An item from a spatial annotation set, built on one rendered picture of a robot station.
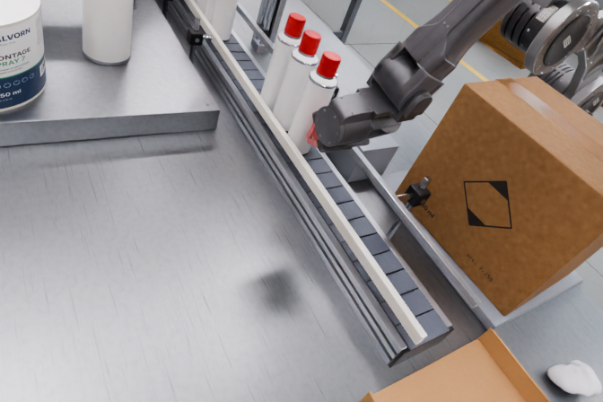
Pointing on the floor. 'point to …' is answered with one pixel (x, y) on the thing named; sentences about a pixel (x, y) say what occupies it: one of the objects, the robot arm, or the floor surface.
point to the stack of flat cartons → (493, 39)
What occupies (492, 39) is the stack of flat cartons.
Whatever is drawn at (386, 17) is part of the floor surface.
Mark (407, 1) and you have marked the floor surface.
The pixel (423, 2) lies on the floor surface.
